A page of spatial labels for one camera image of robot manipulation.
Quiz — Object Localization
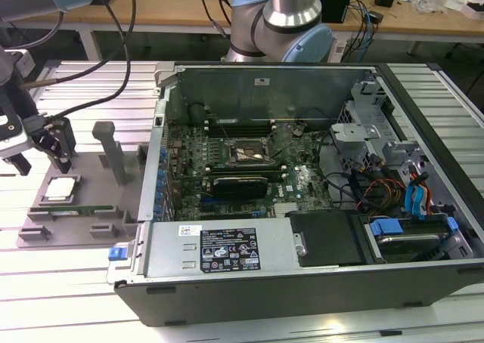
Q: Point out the CPU socket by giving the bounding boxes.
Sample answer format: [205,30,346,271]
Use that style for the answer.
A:
[228,136,272,166]

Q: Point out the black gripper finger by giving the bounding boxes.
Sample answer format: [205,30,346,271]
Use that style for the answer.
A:
[6,151,33,177]
[32,116,77,172]

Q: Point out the silver square CPU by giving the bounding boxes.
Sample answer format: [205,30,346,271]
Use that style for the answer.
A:
[44,176,76,201]

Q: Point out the black desktop tower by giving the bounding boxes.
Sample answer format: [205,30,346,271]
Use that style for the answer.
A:
[313,0,357,25]

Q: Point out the grey plastic parts rack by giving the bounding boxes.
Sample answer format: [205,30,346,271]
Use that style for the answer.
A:
[17,120,152,250]

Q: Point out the green RAM stick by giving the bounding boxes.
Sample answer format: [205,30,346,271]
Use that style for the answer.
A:
[29,205,114,218]

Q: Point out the clear plastic bags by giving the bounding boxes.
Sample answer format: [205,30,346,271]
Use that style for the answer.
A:
[411,0,461,14]

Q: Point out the black graphics card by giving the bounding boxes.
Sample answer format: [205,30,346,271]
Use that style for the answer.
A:
[210,175,270,200]

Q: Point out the wooden desk white legs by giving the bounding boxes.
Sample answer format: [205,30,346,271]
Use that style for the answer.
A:
[0,0,484,61]

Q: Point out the hard disk in blue carrier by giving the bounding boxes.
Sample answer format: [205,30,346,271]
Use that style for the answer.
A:
[365,217,461,263]

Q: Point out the black plastic shroud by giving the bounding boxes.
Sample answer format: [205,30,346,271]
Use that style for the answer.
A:
[285,209,370,267]

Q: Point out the blue flat wire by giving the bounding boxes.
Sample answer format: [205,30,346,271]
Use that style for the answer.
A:
[405,171,430,223]

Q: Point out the silver power supply with label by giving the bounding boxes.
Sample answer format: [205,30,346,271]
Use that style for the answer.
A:
[145,221,303,278]

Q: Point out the grey metal drive cage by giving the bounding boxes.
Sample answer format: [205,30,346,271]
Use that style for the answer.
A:
[328,80,428,170]

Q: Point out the coloured power wire bundle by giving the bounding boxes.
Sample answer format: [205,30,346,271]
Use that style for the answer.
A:
[357,177,405,209]

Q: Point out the open black PC case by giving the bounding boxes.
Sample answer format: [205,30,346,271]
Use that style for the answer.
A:
[107,61,484,328]

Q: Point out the black RAM slots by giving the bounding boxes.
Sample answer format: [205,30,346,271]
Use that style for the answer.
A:
[205,119,276,138]
[205,164,284,182]

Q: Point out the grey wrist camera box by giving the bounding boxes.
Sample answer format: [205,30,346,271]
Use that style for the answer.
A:
[0,48,32,88]

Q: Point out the small silver heatsink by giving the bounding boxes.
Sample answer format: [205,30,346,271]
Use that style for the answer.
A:
[274,202,299,218]

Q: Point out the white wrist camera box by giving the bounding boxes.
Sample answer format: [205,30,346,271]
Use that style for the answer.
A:
[0,108,29,159]

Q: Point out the green motherboard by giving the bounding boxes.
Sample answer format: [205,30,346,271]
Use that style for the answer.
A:
[164,125,334,221]

